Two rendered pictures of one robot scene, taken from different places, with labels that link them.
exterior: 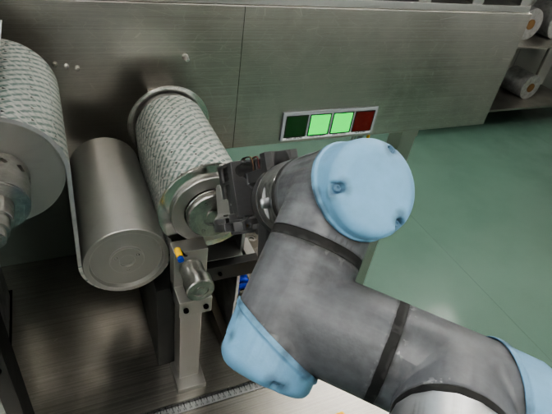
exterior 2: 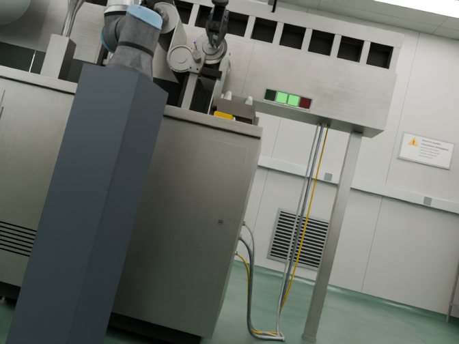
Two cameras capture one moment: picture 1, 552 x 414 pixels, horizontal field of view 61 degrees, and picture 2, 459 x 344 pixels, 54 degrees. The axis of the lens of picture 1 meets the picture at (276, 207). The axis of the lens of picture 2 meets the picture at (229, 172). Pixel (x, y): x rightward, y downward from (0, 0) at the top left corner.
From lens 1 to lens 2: 1.86 m
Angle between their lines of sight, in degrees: 51
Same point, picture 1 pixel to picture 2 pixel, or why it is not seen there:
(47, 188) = (171, 25)
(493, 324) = not seen: outside the picture
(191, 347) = (188, 98)
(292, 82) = (270, 75)
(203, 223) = (206, 46)
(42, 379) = not seen: hidden behind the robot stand
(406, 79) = (327, 89)
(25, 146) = (171, 12)
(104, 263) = (174, 56)
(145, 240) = (188, 52)
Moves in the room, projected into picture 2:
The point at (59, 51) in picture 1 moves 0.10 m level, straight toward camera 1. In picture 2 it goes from (191, 44) to (188, 36)
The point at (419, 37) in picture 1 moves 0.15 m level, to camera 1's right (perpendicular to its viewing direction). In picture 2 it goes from (332, 70) to (360, 72)
